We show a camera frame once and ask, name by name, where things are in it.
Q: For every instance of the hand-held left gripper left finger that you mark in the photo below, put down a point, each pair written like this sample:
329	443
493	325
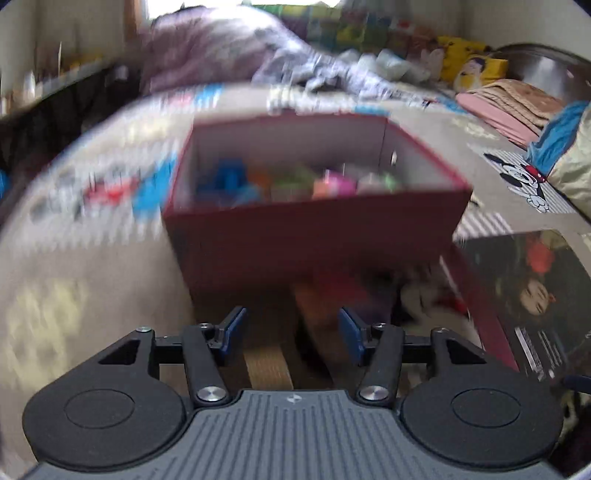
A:
233	332

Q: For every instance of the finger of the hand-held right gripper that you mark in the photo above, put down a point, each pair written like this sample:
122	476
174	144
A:
577	383

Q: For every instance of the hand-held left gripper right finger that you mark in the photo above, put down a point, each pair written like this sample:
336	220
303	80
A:
350	334

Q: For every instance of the tan packet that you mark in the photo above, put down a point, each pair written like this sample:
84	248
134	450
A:
268	369

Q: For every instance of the red cardboard box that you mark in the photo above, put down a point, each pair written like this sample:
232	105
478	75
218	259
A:
300	240

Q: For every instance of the pink packet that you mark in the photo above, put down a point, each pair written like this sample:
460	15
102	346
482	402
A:
334	184

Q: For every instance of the green packet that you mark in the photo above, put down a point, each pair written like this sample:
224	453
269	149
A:
291	184

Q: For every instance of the dark portrait box lid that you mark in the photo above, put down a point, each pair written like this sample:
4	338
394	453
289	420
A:
531	295

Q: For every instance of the cartoon mouse printed blanket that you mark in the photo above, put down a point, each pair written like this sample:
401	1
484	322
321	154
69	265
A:
92	277

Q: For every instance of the blue and cream quilt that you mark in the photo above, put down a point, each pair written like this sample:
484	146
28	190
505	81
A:
568	152

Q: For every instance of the pink folded blanket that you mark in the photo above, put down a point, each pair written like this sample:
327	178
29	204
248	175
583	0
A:
494	117

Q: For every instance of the lilac crumpled garment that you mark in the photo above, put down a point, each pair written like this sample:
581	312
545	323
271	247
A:
323	69

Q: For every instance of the white plastic bags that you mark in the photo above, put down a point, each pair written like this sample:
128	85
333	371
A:
388	64

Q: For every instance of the purple quilt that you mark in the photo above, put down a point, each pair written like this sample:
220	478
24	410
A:
207	50

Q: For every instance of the white plush toy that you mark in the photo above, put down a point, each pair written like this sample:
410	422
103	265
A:
431	60

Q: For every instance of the beige fleece blanket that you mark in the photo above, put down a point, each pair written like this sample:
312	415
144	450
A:
521	99

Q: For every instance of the yellow printed cushion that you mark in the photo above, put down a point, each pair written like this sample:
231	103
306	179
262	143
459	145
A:
480	69

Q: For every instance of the yellow plush toy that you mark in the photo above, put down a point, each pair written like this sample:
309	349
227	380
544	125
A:
461	50

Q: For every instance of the cluttered desk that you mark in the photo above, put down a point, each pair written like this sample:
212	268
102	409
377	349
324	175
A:
55	83

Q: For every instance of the alphabet foam mat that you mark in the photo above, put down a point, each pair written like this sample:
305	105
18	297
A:
360	27

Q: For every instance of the dark headboard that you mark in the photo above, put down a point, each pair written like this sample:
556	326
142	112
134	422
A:
545	69

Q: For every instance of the window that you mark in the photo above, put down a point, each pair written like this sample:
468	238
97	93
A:
184	3

